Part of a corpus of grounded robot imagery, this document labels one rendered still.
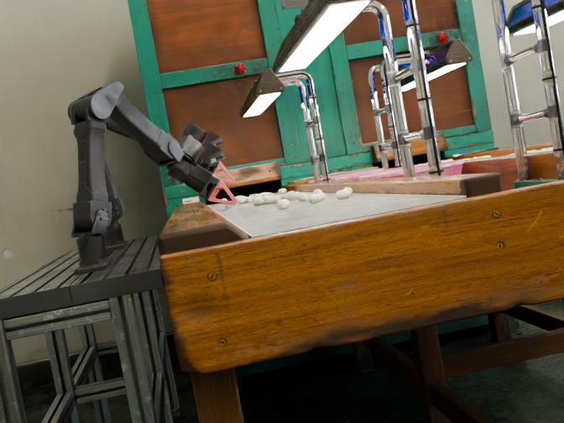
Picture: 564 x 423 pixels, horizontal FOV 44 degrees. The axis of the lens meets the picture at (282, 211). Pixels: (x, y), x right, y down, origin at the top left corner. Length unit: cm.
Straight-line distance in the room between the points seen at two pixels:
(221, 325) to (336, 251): 18
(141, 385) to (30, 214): 222
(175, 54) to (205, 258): 194
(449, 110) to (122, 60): 161
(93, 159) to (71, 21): 198
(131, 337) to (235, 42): 161
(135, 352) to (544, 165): 89
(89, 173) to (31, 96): 192
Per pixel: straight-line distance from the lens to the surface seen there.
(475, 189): 98
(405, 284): 93
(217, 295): 89
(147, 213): 352
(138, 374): 145
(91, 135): 173
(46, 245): 357
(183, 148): 194
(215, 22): 281
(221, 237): 91
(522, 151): 150
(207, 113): 274
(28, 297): 145
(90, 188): 170
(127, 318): 143
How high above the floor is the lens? 82
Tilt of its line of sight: 3 degrees down
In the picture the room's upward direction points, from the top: 10 degrees counter-clockwise
